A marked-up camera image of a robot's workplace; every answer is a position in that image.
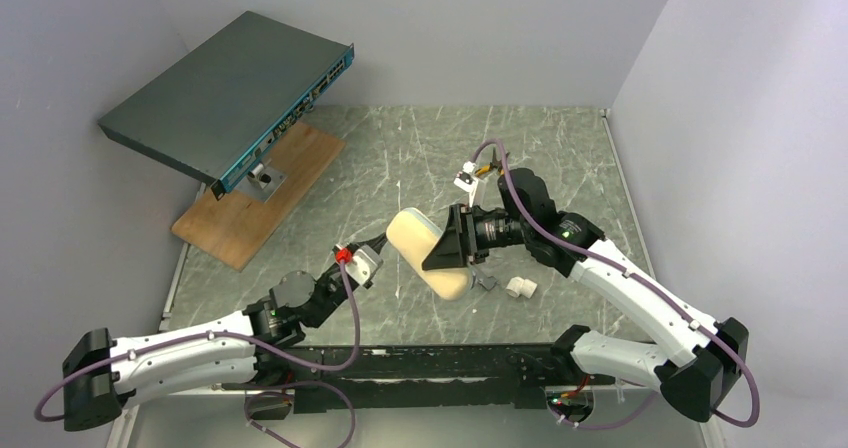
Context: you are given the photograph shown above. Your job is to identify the wooden board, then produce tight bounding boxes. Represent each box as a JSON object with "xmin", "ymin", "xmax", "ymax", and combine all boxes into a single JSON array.
[{"xmin": 171, "ymin": 122, "xmax": 345, "ymax": 271}]

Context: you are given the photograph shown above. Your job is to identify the metal switch stand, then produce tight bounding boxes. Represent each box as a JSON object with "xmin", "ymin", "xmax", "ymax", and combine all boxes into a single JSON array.
[{"xmin": 239, "ymin": 162, "xmax": 287, "ymax": 202}]

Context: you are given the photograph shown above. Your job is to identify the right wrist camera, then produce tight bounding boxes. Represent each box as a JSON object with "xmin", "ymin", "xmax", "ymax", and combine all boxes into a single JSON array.
[{"xmin": 453, "ymin": 161, "xmax": 487, "ymax": 207}]

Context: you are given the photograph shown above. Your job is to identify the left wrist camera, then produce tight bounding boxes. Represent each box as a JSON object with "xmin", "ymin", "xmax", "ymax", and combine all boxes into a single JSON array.
[{"xmin": 335, "ymin": 244, "xmax": 384, "ymax": 289}]

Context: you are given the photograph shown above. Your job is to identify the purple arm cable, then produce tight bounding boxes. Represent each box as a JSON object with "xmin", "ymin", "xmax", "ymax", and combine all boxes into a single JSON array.
[
  {"xmin": 34, "ymin": 259, "xmax": 362, "ymax": 448},
  {"xmin": 471, "ymin": 138, "xmax": 761, "ymax": 432}
]

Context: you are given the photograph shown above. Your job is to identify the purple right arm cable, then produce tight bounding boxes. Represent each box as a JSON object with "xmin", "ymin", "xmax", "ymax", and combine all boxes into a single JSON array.
[{"xmin": 471, "ymin": 138, "xmax": 761, "ymax": 432}]

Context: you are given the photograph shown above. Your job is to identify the cream umbrella case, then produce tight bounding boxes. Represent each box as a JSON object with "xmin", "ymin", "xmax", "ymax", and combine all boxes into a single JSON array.
[{"xmin": 386, "ymin": 207, "xmax": 474, "ymax": 301}]

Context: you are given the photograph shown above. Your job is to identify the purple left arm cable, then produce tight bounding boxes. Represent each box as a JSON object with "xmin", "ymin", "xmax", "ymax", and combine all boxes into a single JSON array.
[{"xmin": 34, "ymin": 259, "xmax": 362, "ymax": 448}]

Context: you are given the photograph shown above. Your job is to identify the dark network switch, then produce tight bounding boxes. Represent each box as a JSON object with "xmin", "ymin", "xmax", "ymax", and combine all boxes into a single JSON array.
[{"xmin": 97, "ymin": 11, "xmax": 355, "ymax": 198}]

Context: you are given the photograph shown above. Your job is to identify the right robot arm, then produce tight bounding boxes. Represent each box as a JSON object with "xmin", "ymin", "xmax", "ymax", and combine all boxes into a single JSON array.
[{"xmin": 412, "ymin": 168, "xmax": 760, "ymax": 427}]

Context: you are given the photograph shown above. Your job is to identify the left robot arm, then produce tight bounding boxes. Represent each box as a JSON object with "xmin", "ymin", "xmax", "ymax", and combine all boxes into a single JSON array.
[{"xmin": 59, "ymin": 234, "xmax": 387, "ymax": 432}]

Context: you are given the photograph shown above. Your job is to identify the white pipe elbow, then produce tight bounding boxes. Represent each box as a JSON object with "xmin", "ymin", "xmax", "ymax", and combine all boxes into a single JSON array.
[{"xmin": 505, "ymin": 277, "xmax": 538, "ymax": 299}]

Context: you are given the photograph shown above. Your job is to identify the yellow handled pliers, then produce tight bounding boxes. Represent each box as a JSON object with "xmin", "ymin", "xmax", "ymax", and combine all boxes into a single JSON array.
[{"xmin": 478, "ymin": 151, "xmax": 504, "ymax": 176}]

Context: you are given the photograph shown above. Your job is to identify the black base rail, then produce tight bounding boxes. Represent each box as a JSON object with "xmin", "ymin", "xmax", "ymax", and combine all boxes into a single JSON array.
[{"xmin": 246, "ymin": 343, "xmax": 614, "ymax": 414}]

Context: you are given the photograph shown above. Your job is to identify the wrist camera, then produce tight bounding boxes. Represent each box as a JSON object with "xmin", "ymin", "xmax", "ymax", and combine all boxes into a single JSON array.
[
  {"xmin": 335, "ymin": 244, "xmax": 384, "ymax": 289},
  {"xmin": 453, "ymin": 161, "xmax": 487, "ymax": 207}
]

